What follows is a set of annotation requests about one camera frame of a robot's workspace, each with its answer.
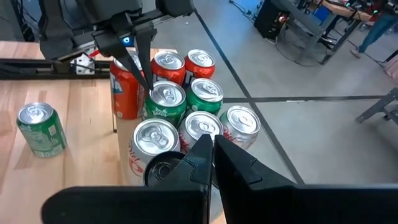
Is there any green Sprite can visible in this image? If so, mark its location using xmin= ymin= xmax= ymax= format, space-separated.
xmin=185 ymin=77 xmax=224 ymax=116
xmin=16 ymin=102 xmax=68 ymax=159
xmin=142 ymin=80 xmax=187 ymax=128

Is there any person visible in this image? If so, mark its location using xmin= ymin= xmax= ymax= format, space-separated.
xmin=350 ymin=12 xmax=398 ymax=59

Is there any grey metal frame desk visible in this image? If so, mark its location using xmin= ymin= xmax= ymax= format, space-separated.
xmin=270 ymin=0 xmax=366 ymax=65

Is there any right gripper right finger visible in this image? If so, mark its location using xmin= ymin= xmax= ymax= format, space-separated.
xmin=214 ymin=134 xmax=398 ymax=224

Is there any grey metal stand leg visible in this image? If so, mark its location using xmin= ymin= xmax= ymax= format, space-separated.
xmin=356 ymin=86 xmax=398 ymax=125

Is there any black computer tower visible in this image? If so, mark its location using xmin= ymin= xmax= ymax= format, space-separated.
xmin=253 ymin=0 xmax=290 ymax=40

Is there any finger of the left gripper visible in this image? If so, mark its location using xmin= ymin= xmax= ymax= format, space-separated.
xmin=92 ymin=29 xmax=150 ymax=91
xmin=134 ymin=26 xmax=158 ymax=91

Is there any slim Celsius Arctic Vibe can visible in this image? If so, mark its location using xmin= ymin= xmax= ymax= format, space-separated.
xmin=142 ymin=151 xmax=187 ymax=187

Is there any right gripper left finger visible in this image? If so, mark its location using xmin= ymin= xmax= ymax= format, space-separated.
xmin=42 ymin=133 xmax=214 ymax=224

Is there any silver Diet Coke can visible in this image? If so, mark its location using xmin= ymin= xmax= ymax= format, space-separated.
xmin=219 ymin=105 xmax=261 ymax=150
xmin=178 ymin=111 xmax=224 ymax=153
xmin=127 ymin=118 xmax=181 ymax=187

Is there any red Fanta strawberry can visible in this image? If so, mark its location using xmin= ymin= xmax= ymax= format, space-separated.
xmin=184 ymin=49 xmax=216 ymax=80
xmin=151 ymin=50 xmax=187 ymax=86
xmin=109 ymin=51 xmax=146 ymax=121

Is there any silver metal bracket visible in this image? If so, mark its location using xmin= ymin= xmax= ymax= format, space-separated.
xmin=70 ymin=52 xmax=96 ymax=75

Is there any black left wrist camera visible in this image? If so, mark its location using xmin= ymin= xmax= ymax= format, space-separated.
xmin=155 ymin=0 xmax=195 ymax=18

